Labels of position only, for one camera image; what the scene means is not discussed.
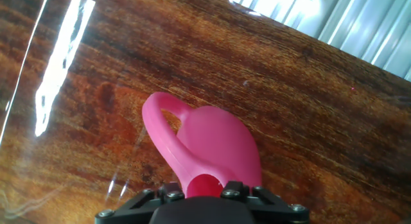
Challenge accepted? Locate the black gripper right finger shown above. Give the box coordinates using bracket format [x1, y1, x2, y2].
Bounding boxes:
[220, 180, 311, 224]

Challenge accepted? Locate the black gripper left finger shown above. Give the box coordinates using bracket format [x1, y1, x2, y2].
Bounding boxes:
[94, 182, 186, 224]

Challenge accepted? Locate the pink plastic watering can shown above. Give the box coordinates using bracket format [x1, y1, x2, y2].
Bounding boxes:
[141, 91, 263, 199]

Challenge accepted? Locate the glossy wood grain board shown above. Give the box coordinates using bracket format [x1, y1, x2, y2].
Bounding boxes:
[0, 0, 411, 224]

